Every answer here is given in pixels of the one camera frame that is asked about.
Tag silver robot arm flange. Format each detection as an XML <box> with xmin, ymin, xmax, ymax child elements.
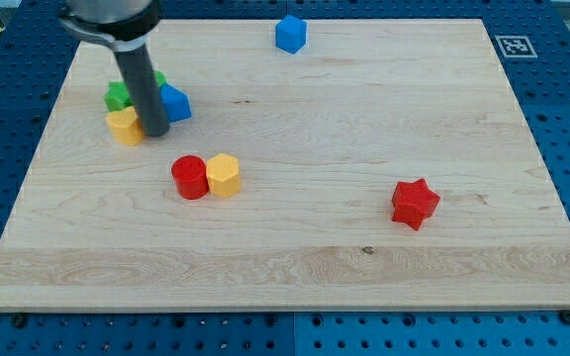
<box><xmin>56</xmin><ymin>0</ymin><xmax>162</xmax><ymax>52</ymax></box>

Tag yellow heart block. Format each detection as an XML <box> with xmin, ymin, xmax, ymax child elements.
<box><xmin>106</xmin><ymin>106</ymin><xmax>144</xmax><ymax>146</ymax></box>

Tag yellow hexagon block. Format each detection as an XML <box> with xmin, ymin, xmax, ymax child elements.
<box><xmin>206</xmin><ymin>153</ymin><xmax>241</xmax><ymax>198</ymax></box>

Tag red cylinder block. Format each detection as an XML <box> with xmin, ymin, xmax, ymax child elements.
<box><xmin>171</xmin><ymin>155</ymin><xmax>209</xmax><ymax>200</ymax></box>

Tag light wooden board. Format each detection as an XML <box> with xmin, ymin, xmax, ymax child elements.
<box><xmin>0</xmin><ymin>19</ymin><xmax>570</xmax><ymax>312</ymax></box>

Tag red star block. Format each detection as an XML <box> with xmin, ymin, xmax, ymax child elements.
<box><xmin>391</xmin><ymin>178</ymin><xmax>440</xmax><ymax>230</ymax></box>

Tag blue pentagon block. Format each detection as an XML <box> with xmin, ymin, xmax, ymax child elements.
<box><xmin>160</xmin><ymin>84</ymin><xmax>192</xmax><ymax>123</ymax></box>

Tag blue cube block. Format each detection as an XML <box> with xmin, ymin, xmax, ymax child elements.
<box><xmin>275</xmin><ymin>15</ymin><xmax>307</xmax><ymax>54</ymax></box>

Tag green star block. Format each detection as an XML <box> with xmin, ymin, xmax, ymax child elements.
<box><xmin>103</xmin><ymin>70</ymin><xmax>167</xmax><ymax>112</ymax></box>

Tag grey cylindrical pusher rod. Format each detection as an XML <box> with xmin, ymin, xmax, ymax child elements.
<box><xmin>114</xmin><ymin>44</ymin><xmax>169</xmax><ymax>136</ymax></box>

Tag white fiducial marker tag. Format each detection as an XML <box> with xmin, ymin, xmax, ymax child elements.
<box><xmin>495</xmin><ymin>36</ymin><xmax>537</xmax><ymax>58</ymax></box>

